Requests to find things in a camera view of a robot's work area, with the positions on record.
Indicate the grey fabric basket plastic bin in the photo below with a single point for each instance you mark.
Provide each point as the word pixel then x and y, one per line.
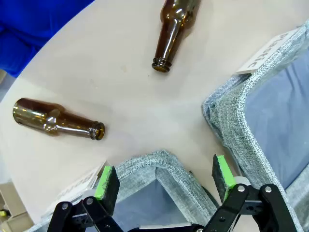
pixel 231 108

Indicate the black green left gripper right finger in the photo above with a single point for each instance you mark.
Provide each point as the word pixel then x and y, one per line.
pixel 225 174

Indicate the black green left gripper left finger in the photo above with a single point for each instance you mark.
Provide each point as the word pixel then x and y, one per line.
pixel 106 183

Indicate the person in blue hoodie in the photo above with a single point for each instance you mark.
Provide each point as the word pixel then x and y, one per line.
pixel 24 29

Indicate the white sign reading Bottle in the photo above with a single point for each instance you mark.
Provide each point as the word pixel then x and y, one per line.
pixel 79 186

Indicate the brown glass beer bottle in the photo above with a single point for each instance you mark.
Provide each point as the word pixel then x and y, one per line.
pixel 36 113
pixel 170 36

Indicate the grey fabric basket bottle bin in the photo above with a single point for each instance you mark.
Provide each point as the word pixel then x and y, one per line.
pixel 144 162

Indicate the beige cardboard box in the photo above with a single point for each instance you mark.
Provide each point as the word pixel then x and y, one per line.
pixel 12 200

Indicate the white sign reading Plastic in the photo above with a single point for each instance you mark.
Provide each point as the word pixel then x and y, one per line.
pixel 265 53

